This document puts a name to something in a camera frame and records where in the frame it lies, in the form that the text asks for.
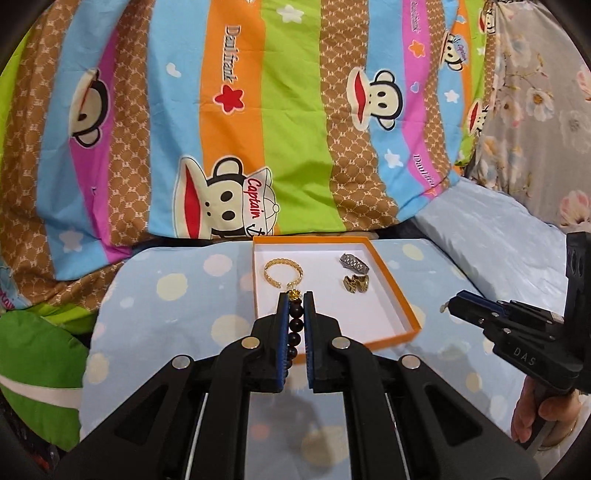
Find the green plush pillow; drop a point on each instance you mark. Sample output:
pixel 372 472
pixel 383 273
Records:
pixel 42 370

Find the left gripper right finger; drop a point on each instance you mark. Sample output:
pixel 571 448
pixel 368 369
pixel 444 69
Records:
pixel 403 420

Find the light blue planet duvet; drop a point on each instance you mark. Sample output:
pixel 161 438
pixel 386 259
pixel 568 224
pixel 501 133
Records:
pixel 194 301

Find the right human hand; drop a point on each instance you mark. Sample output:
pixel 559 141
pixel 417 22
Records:
pixel 563 411

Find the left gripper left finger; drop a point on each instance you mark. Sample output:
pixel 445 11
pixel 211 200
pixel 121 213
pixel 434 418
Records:
pixel 189 420

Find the gold cuff bangle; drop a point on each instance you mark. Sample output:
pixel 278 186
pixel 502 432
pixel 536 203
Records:
pixel 283 273

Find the colourful monkey striped duvet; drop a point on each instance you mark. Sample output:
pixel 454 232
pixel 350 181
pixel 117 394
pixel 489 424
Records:
pixel 127 121

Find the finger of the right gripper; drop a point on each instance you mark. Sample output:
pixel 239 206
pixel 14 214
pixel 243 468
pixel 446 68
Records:
pixel 490 316

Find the orange shallow box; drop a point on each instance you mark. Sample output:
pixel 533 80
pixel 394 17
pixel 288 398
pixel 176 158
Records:
pixel 380 318

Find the grey floral sheet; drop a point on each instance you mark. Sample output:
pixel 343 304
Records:
pixel 535 145

